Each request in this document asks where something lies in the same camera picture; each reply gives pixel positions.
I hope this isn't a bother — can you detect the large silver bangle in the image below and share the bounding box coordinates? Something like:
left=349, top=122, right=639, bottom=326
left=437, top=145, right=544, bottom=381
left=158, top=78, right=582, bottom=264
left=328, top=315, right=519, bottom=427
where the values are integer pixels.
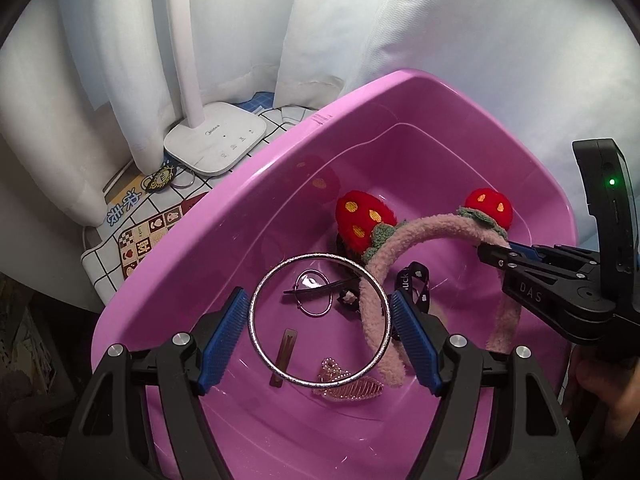
left=248, top=252, right=392, bottom=388

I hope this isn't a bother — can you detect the colourful printed mat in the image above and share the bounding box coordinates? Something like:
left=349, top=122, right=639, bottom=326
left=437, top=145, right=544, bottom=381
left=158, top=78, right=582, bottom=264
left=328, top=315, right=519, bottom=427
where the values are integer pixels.
left=97, top=170, right=211, bottom=286

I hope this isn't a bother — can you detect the black printed lanyard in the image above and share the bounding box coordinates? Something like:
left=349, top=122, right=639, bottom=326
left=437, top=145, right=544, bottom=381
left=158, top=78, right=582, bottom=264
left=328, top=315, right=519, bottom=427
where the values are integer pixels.
left=336, top=262, right=432, bottom=313

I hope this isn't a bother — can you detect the blue patterned cloth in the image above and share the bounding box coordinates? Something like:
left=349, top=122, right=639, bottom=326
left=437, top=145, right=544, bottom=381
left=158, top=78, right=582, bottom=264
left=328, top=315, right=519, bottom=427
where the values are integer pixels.
left=234, top=91, right=275, bottom=111

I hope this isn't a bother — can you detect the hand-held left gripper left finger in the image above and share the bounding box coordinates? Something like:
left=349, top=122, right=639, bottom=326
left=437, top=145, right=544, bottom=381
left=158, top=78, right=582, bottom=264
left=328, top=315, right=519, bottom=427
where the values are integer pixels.
left=62, top=287, right=249, bottom=480

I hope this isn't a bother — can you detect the small silver bangle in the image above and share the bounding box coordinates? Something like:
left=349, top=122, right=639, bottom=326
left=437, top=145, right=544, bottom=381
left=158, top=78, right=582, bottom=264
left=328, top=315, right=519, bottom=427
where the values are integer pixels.
left=298, top=270, right=337, bottom=317

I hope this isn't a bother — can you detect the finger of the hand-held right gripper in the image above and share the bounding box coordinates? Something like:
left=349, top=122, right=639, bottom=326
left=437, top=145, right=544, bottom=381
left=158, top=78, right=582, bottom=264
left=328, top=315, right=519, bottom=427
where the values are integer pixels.
left=509, top=241, right=604, bottom=284
left=476, top=242, right=608, bottom=326

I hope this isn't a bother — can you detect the yellow cartoon keychain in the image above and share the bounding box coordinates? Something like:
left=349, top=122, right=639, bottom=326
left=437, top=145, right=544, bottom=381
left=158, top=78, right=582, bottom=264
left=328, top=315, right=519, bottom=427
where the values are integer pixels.
left=145, top=157, right=197, bottom=194

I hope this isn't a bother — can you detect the pink plastic basin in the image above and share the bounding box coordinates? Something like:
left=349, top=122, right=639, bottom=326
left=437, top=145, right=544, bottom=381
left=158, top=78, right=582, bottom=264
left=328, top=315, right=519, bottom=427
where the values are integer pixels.
left=90, top=70, right=581, bottom=480

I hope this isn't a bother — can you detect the dark thin hair clip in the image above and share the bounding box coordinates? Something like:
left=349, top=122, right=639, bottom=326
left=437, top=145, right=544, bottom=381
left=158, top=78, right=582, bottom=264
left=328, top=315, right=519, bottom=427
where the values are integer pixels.
left=283, top=276, right=362, bottom=296

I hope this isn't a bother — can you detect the pink crown hair comb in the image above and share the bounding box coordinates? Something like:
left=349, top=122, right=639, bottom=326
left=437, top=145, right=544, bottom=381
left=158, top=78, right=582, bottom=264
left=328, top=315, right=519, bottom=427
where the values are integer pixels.
left=312, top=357, right=385, bottom=402

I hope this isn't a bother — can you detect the white desk lamp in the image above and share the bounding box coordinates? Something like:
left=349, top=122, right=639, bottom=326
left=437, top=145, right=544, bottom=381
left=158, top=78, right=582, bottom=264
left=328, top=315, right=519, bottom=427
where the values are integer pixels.
left=164, top=0, right=267, bottom=177

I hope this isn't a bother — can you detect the black checked white tablecloth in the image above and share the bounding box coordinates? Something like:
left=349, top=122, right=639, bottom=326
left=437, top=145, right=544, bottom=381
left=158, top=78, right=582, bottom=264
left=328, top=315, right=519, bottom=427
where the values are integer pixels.
left=80, top=102, right=321, bottom=306

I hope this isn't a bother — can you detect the white curtain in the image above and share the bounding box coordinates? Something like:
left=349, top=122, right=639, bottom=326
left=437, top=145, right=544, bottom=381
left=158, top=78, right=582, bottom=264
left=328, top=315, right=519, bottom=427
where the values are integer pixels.
left=0, top=0, right=640, bottom=281

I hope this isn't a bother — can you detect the brown hair clip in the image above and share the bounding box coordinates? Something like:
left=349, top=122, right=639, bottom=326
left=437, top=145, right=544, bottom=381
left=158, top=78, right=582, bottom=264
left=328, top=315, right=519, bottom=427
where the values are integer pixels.
left=270, top=328, right=297, bottom=388

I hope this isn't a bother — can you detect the pink fluffy strawberry headband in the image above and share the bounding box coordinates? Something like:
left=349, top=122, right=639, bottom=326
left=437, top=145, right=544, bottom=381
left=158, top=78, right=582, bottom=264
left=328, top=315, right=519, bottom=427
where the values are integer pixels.
left=334, top=187, right=523, bottom=390

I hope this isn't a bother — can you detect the person's right hand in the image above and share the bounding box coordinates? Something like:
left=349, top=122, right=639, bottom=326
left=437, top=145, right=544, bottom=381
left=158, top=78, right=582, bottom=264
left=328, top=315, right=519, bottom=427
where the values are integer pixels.
left=570, top=347, right=640, bottom=441

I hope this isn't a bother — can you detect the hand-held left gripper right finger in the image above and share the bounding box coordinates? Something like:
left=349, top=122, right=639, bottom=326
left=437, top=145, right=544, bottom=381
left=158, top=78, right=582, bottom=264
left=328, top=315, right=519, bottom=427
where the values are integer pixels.
left=390, top=290, right=583, bottom=480

